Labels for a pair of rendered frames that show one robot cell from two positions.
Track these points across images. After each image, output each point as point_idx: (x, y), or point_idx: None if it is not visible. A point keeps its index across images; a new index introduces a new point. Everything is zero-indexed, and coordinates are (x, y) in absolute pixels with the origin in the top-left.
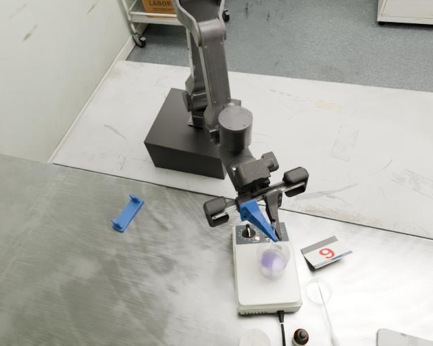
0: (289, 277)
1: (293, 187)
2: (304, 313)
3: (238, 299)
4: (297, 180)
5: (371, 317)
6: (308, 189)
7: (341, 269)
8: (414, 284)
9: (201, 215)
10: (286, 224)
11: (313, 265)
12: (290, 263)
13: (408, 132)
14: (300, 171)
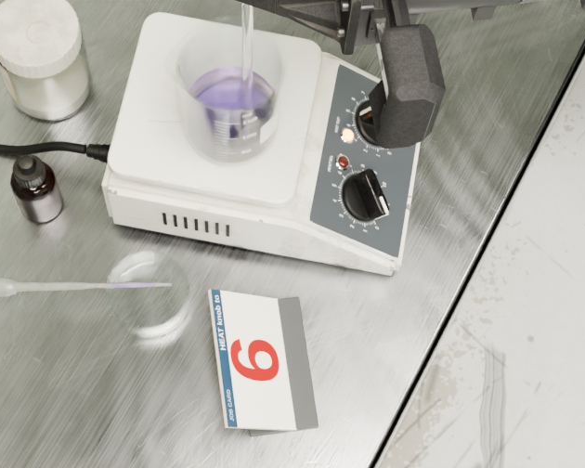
0: (184, 163)
1: (383, 79)
2: (103, 240)
3: (162, 12)
4: (384, 52)
5: (31, 426)
6: (523, 412)
7: (199, 400)
8: None
9: (494, 34)
10: (388, 263)
11: (222, 292)
12: (223, 178)
13: None
14: (415, 67)
